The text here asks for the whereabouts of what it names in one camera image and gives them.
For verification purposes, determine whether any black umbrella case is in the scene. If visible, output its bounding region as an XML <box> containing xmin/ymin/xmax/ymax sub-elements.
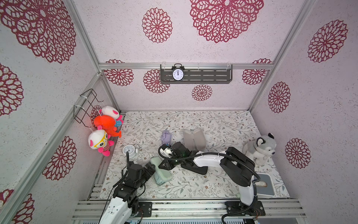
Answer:
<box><xmin>181</xmin><ymin>161</ymin><xmax>208</xmax><ymax>175</ymax></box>

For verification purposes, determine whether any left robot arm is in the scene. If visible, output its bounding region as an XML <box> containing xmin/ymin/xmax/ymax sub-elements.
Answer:
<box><xmin>99</xmin><ymin>152</ymin><xmax>156</xmax><ymax>224</ymax></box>

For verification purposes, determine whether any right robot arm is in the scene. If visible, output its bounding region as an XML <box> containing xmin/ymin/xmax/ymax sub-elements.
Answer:
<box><xmin>158</xmin><ymin>142</ymin><xmax>261</xmax><ymax>224</ymax></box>

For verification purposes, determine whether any purple folded umbrella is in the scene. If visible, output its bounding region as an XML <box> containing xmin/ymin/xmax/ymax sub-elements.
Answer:
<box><xmin>161</xmin><ymin>130</ymin><xmax>172</xmax><ymax>145</ymax></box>

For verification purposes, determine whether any floral table mat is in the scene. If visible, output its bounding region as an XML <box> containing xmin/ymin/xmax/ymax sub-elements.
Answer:
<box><xmin>99</xmin><ymin>110</ymin><xmax>290</xmax><ymax>200</ymax></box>

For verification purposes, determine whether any white alarm clock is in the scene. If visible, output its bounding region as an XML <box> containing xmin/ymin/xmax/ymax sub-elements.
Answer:
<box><xmin>123</xmin><ymin>145</ymin><xmax>139</xmax><ymax>159</ymax></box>

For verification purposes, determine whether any white plush with glasses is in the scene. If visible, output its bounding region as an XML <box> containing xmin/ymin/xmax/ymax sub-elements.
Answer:
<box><xmin>88</xmin><ymin>129</ymin><xmax>114</xmax><ymax>157</ymax></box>

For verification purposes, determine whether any orange plush toy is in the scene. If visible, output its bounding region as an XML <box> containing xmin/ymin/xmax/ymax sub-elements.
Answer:
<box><xmin>93</xmin><ymin>115</ymin><xmax>122</xmax><ymax>138</ymax></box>

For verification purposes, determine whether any white pink plush top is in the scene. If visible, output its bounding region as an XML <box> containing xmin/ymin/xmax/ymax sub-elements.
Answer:
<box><xmin>99</xmin><ymin>106</ymin><xmax>124</xmax><ymax>127</ymax></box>

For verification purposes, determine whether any black alarm clock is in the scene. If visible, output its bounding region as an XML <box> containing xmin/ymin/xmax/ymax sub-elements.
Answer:
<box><xmin>172</xmin><ymin>63</ymin><xmax>185</xmax><ymax>81</ymax></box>

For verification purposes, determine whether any husky plush toy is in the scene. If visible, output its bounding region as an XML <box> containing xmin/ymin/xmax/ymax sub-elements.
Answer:
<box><xmin>241</xmin><ymin>133</ymin><xmax>277</xmax><ymax>167</ymax></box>

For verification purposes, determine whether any grey tray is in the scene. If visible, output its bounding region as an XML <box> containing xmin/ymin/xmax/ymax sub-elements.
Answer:
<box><xmin>256</xmin><ymin>173</ymin><xmax>276</xmax><ymax>199</ymax></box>

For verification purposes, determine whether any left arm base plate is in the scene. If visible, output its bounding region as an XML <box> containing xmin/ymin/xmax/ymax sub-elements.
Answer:
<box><xmin>131</xmin><ymin>202</ymin><xmax>153</xmax><ymax>218</ymax></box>

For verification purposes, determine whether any grey wall shelf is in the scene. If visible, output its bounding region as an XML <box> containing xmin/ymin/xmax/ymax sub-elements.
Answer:
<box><xmin>159</xmin><ymin>64</ymin><xmax>233</xmax><ymax>84</ymax></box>

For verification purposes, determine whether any black wire rack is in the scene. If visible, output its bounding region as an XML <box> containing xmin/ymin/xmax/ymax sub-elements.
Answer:
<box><xmin>73</xmin><ymin>88</ymin><xmax>103</xmax><ymax>128</ymax></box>

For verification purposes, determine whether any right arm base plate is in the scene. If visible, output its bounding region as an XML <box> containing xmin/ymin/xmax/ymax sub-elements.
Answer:
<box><xmin>224</xmin><ymin>201</ymin><xmax>266</xmax><ymax>217</ymax></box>

